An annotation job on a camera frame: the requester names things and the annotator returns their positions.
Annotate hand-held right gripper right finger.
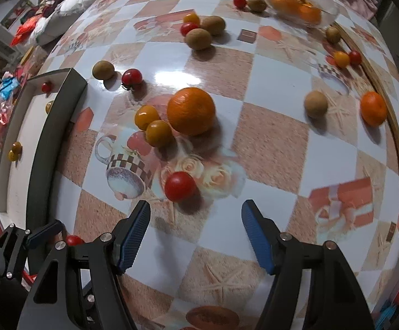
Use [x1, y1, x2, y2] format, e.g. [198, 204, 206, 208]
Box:
[241, 199, 375, 330]

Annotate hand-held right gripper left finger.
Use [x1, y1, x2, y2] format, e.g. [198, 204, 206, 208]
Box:
[17, 200, 151, 330]

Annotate clear glass bowl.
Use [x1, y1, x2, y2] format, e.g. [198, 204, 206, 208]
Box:
[259, 0, 340, 30]

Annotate large orange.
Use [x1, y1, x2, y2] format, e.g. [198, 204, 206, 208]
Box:
[167, 87, 217, 136]

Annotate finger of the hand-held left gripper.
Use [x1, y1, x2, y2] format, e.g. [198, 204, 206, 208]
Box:
[0, 221, 65, 280]

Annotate white box with dark sides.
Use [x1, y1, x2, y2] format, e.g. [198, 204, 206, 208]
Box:
[0, 68, 89, 248]

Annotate red plastic bag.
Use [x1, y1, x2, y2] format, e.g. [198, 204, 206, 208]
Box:
[10, 16, 39, 47]

